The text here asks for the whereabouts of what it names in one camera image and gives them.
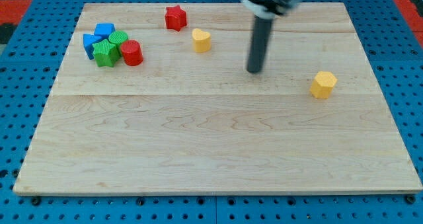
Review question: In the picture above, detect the yellow heart block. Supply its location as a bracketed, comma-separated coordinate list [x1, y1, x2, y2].
[192, 28, 212, 53]

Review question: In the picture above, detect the yellow hexagon block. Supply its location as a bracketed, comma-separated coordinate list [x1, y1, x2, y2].
[309, 71, 338, 99]

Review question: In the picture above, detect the light wooden board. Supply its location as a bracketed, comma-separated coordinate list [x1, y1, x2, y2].
[13, 3, 422, 196]

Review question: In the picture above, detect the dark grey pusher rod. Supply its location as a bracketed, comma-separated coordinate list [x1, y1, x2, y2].
[247, 16, 273, 73]

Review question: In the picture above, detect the red star block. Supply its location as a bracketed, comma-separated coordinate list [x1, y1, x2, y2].
[165, 5, 187, 32]

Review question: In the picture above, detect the red cylinder block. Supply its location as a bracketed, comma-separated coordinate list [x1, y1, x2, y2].
[120, 40, 143, 66]

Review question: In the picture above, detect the green star block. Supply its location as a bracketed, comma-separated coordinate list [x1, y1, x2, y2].
[93, 39, 120, 67]

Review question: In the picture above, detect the green cylinder block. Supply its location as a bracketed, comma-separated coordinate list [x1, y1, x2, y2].
[108, 30, 129, 53]

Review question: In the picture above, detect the blue cube block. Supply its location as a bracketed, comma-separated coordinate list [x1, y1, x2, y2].
[94, 23, 115, 39]

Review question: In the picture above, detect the blue triangle block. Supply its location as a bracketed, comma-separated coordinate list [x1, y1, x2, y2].
[83, 34, 102, 60]

